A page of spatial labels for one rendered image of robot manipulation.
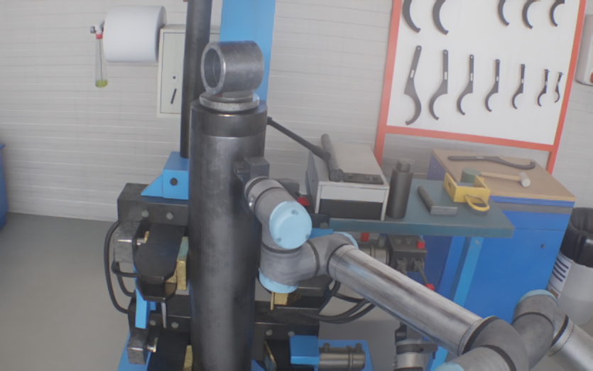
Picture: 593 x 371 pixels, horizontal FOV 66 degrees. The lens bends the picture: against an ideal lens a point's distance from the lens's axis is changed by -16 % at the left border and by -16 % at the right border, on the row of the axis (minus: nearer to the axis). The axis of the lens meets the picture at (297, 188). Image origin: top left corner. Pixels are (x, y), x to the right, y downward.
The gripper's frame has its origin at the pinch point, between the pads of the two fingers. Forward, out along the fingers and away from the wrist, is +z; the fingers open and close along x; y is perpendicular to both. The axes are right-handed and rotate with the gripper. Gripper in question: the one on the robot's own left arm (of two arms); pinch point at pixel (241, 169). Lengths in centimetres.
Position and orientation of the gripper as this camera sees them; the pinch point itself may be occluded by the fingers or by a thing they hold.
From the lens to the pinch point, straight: 140.2
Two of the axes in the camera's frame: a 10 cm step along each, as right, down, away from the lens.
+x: -0.9, 9.1, 4.0
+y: -9.1, 0.9, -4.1
